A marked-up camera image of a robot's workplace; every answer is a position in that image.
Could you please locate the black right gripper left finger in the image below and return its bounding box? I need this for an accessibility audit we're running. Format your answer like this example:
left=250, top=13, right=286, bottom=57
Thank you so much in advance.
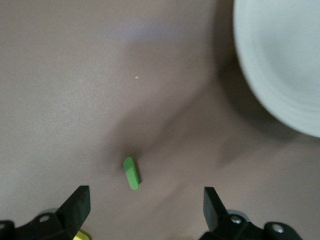
left=14, top=185, right=91, bottom=240

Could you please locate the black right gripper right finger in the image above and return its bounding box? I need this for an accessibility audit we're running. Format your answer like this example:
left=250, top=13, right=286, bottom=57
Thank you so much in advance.
left=199, top=186, right=268, bottom=240

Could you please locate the yellow foam letter u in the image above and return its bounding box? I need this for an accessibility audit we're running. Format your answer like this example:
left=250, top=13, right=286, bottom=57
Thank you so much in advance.
left=74, top=230, right=90, bottom=240

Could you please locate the green foam letter l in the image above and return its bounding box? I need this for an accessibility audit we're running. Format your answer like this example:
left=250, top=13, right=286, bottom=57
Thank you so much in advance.
left=122, top=156, right=141, bottom=191

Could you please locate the brown table cover sheet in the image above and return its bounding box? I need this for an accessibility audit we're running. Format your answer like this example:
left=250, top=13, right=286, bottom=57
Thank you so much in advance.
left=0, top=0, right=320, bottom=240

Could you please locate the beige round plate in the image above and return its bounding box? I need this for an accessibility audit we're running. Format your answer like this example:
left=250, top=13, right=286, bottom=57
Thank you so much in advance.
left=233, top=0, right=320, bottom=139

